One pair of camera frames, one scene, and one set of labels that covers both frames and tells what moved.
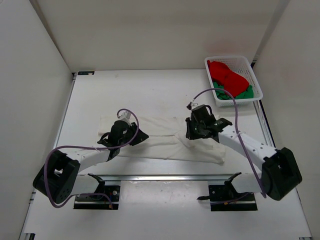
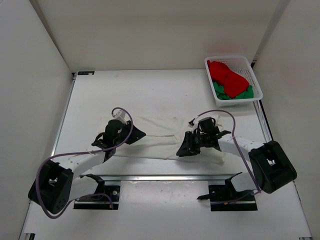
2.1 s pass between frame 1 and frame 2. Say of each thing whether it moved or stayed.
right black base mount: stayed
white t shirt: stayed
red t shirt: stayed
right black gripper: moved
